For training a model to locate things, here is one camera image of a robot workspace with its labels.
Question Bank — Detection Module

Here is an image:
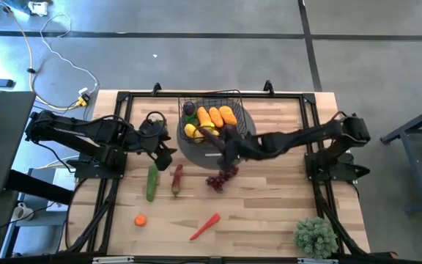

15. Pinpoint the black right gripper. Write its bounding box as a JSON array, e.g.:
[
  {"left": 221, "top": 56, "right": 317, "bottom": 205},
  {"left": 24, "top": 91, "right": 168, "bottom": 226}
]
[{"left": 218, "top": 125, "right": 271, "bottom": 174}]

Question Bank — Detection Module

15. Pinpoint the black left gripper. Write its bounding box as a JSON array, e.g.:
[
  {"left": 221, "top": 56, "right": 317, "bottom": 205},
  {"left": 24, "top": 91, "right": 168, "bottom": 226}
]
[{"left": 138, "top": 120, "right": 178, "bottom": 172}]

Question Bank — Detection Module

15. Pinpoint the dark red chili pepper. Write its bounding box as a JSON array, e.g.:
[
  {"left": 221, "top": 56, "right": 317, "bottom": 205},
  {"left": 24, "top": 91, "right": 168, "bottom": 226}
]
[{"left": 171, "top": 164, "right": 184, "bottom": 197}]

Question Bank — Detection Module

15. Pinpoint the green cucumber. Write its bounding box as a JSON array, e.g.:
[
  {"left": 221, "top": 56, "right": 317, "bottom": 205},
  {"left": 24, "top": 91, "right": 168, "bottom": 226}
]
[{"left": 145, "top": 163, "right": 160, "bottom": 203}]

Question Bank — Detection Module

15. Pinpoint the red grape bunch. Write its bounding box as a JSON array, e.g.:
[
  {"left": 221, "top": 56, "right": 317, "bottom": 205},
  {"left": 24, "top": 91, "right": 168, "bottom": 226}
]
[{"left": 204, "top": 165, "right": 240, "bottom": 193}]

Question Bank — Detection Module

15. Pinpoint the grey round mat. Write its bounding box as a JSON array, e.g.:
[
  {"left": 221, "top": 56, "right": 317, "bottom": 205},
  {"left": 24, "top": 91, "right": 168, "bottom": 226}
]
[{"left": 176, "top": 103, "right": 258, "bottom": 171}]

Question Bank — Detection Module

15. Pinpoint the green artificial plant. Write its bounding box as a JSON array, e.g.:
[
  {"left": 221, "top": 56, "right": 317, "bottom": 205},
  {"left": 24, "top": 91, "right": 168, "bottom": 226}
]
[{"left": 293, "top": 216, "right": 339, "bottom": 260}]

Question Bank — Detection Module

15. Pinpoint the black support beam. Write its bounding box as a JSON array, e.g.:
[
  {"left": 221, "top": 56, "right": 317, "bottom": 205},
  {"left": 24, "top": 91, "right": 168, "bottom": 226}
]
[{"left": 4, "top": 169, "right": 75, "bottom": 205}]

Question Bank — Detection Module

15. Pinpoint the white mug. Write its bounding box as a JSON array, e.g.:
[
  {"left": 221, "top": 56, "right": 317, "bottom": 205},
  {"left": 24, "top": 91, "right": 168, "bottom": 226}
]
[{"left": 11, "top": 202, "right": 35, "bottom": 222}]

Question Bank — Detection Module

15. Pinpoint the blue grey metal cart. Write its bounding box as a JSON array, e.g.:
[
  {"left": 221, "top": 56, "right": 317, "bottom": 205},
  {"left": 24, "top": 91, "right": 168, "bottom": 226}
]
[{"left": 379, "top": 99, "right": 422, "bottom": 216}]

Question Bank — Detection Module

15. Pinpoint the white floor device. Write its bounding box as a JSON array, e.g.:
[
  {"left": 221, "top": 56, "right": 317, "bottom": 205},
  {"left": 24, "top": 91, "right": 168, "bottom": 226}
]
[{"left": 26, "top": 1, "right": 50, "bottom": 18}]

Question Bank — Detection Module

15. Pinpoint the black wire basket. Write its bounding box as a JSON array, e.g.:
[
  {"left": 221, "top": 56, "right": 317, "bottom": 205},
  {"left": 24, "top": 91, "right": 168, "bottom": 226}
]
[{"left": 177, "top": 89, "right": 251, "bottom": 144}]

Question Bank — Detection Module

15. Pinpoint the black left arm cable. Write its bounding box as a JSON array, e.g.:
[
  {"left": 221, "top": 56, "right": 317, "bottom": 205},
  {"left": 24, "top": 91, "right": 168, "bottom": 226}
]
[{"left": 73, "top": 110, "right": 169, "bottom": 139}]

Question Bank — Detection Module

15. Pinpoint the black metal table frame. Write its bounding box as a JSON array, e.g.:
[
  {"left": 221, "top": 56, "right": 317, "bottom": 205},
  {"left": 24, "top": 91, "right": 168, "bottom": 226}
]
[{"left": 59, "top": 89, "right": 399, "bottom": 262}]

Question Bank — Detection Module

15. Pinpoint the silver metal bracket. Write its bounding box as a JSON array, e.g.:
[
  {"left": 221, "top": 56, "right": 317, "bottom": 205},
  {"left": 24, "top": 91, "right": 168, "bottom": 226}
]
[
  {"left": 297, "top": 257, "right": 339, "bottom": 264},
  {"left": 92, "top": 256, "right": 135, "bottom": 264}
]

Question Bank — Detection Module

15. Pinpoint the white floor cable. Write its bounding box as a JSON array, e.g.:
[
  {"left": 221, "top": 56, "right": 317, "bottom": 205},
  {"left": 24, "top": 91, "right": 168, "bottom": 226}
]
[{"left": 39, "top": 13, "right": 100, "bottom": 95}]

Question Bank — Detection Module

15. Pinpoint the yellow floor cable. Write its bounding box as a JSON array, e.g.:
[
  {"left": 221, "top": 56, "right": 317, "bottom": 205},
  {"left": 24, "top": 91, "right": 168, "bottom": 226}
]
[{"left": 0, "top": 1, "right": 87, "bottom": 111}]

